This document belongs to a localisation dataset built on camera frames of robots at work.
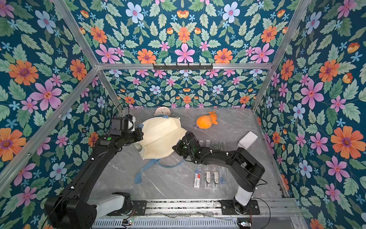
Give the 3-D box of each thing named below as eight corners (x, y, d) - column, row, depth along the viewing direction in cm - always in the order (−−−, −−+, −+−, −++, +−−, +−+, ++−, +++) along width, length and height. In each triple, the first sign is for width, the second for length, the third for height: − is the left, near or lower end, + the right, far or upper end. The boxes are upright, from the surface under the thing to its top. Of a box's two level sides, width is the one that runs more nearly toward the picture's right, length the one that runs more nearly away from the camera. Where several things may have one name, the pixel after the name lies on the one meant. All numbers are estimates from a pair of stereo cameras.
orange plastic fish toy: (201, 133, 105) (202, 127, 99) (195, 124, 111) (195, 118, 105) (220, 125, 110) (222, 118, 104) (213, 116, 116) (214, 110, 110)
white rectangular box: (244, 151, 97) (247, 148, 93) (236, 145, 100) (238, 141, 96) (255, 139, 103) (258, 135, 99) (247, 134, 106) (250, 130, 102)
